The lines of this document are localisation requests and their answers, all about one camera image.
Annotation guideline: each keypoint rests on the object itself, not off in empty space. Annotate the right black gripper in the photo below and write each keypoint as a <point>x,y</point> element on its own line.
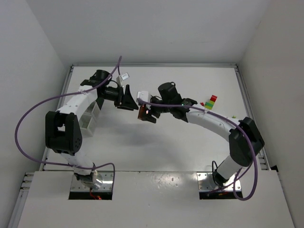
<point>149,111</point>

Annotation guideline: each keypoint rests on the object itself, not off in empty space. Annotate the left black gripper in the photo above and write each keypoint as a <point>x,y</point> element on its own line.
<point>120,97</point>

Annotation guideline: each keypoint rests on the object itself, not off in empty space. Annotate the red green yellow lego tower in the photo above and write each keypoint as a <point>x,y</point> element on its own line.
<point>210,103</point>

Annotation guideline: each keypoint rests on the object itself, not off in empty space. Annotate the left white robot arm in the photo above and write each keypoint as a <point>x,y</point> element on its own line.
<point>63,129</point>

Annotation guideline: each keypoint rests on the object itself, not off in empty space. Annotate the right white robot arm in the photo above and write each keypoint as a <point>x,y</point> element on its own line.
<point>243,136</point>

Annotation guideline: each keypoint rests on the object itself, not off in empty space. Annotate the white slotted container far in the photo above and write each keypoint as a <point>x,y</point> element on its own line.
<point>93,110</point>

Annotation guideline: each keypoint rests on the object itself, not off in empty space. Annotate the white slotted container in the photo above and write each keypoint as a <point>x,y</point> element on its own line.
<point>93,110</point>
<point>87,125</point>

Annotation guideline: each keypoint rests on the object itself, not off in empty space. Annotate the white slotted container near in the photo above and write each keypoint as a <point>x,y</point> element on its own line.
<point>87,125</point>

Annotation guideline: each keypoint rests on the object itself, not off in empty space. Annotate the white front cover panel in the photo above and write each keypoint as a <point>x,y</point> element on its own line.
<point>152,200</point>

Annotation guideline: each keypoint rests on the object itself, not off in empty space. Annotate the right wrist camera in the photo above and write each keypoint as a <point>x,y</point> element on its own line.
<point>143,97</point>

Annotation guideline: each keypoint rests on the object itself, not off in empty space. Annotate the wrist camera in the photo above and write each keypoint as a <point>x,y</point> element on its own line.
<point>121,78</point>
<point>143,97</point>

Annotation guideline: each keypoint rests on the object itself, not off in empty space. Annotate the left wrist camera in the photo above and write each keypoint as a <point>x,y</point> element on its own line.
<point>121,78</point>

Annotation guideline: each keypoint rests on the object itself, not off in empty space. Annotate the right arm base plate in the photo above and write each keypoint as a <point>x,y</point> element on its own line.
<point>206,184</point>

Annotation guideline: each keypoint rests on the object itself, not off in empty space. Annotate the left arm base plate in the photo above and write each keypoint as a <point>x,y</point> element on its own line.
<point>103,183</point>

